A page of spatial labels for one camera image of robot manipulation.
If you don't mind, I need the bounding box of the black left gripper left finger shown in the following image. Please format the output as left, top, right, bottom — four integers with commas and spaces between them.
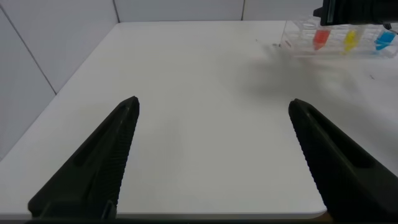
27, 95, 141, 219

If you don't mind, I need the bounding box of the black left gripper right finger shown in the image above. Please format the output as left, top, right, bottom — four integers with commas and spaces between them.
287, 98, 398, 223

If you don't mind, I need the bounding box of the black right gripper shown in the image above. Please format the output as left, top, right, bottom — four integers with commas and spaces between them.
312, 0, 398, 26

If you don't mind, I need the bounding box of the test tube with red pigment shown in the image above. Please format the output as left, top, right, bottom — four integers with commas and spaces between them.
312, 24, 332, 52

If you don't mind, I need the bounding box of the clear plastic test tube rack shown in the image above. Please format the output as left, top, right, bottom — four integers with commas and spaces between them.
279, 18, 398, 60

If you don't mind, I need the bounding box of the test tube with yellow pigment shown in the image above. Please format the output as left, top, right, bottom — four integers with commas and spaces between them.
343, 24, 365, 54

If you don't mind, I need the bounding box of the test tube with blue pigment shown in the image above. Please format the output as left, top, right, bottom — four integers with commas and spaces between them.
373, 24, 398, 52

